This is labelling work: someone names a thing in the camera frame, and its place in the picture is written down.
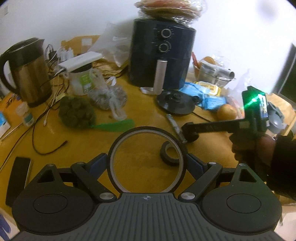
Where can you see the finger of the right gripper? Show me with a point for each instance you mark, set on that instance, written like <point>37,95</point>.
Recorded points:
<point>230,126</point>

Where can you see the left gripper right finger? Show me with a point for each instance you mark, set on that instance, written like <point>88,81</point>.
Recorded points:
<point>213,182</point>

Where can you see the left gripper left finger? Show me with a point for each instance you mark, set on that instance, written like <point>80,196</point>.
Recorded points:
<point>78,182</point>

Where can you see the black tape roll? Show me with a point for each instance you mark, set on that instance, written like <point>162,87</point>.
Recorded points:
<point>169,154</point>

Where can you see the person right hand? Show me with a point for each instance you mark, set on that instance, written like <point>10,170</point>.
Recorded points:
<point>262,147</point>

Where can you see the marbled white stick bar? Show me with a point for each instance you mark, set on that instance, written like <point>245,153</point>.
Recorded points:
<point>176,128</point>

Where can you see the shaker bottle grey lid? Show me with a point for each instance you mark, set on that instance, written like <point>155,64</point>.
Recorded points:
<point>276,118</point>

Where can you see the small black cap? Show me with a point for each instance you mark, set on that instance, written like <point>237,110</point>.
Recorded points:
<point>196,99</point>

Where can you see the black kettle base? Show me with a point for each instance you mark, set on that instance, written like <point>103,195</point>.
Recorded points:
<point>176,102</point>

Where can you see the blue wipes pack front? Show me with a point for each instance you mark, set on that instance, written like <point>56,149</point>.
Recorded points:
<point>209,102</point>

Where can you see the blue wipes pack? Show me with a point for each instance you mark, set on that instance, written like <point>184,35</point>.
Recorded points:
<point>209,102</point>
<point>192,89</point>

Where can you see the black monitor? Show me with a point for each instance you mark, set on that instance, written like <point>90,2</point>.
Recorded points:
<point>286,70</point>

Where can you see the yellow wipes pack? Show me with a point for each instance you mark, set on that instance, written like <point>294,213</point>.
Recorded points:
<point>214,90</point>

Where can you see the green net bag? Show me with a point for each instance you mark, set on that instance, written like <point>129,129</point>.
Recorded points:
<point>76,112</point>

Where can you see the black smartphone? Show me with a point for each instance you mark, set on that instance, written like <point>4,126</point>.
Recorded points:
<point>18,179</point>

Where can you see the black air fryer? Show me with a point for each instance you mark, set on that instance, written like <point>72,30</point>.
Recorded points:
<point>154,40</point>

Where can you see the bagged grey scrubbers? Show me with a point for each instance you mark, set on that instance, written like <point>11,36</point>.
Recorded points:
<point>107,94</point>

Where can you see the small white bottle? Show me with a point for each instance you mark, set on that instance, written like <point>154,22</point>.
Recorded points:
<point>24,112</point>

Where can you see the clear plastic jar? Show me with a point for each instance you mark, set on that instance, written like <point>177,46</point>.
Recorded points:
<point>80,81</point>

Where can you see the tissue box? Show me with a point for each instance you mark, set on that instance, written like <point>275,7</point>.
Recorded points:
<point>4,124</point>

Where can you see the brown paper bag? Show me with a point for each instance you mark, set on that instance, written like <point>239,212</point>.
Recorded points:
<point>109,69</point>

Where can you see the steel electric kettle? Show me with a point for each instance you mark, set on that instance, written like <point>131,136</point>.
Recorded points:
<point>29,71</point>

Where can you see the clear plastic bag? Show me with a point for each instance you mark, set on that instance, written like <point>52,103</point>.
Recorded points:
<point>114,43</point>

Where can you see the wrapped flatbread stack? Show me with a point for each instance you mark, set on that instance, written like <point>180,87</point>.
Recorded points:
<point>183,12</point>

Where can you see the white power bank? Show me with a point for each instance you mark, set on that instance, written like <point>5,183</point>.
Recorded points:
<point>80,61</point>

